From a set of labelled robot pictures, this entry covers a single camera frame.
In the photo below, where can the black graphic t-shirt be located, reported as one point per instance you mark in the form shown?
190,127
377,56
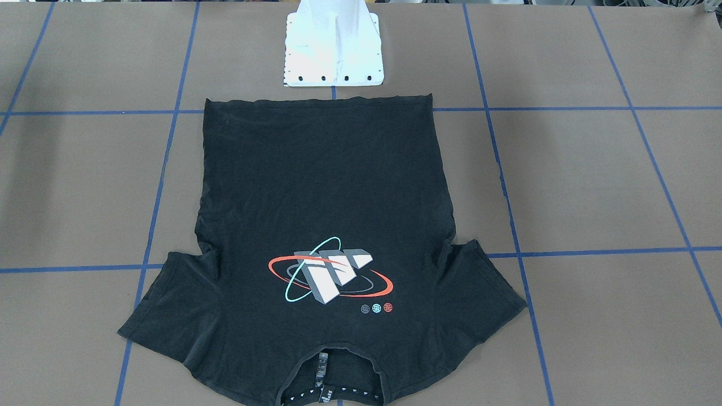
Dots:
328,267

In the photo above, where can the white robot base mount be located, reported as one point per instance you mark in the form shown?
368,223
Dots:
333,43

